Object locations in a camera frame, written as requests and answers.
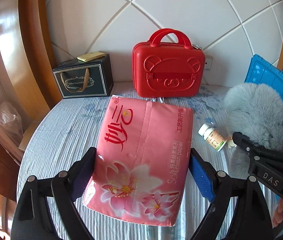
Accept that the grey fluffy plush toy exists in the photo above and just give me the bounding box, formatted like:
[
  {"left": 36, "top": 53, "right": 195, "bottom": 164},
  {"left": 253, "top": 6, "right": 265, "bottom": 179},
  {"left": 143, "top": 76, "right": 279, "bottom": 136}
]
[{"left": 223, "top": 82, "right": 283, "bottom": 170}]

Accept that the white medicine bottle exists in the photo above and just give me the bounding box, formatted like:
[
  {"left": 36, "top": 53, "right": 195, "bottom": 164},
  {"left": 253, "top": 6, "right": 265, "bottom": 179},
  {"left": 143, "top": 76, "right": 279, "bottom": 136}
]
[{"left": 198, "top": 124, "right": 227, "bottom": 152}]

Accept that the pink tissue pack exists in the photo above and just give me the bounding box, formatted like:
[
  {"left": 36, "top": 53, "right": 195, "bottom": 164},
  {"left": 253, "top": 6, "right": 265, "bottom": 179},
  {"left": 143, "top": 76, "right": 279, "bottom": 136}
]
[{"left": 83, "top": 96, "right": 194, "bottom": 226}]

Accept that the small white bear toy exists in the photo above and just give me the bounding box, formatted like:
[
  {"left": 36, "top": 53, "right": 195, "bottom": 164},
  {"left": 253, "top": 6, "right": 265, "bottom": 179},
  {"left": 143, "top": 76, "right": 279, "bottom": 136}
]
[{"left": 227, "top": 135, "right": 237, "bottom": 148}]

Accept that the clear plastic bag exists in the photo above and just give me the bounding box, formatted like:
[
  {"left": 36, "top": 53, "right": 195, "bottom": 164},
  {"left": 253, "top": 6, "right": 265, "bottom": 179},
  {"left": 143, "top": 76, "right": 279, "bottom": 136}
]
[{"left": 0, "top": 101, "right": 23, "bottom": 145}]

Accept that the red bear suitcase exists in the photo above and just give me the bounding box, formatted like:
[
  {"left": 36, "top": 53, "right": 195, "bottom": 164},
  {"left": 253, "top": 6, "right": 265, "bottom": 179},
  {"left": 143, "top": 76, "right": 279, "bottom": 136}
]
[{"left": 132, "top": 28, "right": 206, "bottom": 98}]

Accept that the dark green gift box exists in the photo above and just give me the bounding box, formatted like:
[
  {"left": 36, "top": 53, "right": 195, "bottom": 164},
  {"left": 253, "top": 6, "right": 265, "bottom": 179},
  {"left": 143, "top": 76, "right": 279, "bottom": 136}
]
[{"left": 52, "top": 54, "right": 114, "bottom": 99}]

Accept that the gold small box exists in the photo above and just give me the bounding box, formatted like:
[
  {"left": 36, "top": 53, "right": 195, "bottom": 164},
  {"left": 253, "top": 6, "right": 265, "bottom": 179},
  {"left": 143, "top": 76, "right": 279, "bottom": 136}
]
[{"left": 77, "top": 51, "right": 106, "bottom": 62}]

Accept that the white wall socket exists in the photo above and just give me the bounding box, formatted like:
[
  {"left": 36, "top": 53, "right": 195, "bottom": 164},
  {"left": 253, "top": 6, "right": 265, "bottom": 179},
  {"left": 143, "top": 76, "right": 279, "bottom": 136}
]
[{"left": 205, "top": 55, "right": 213, "bottom": 70}]

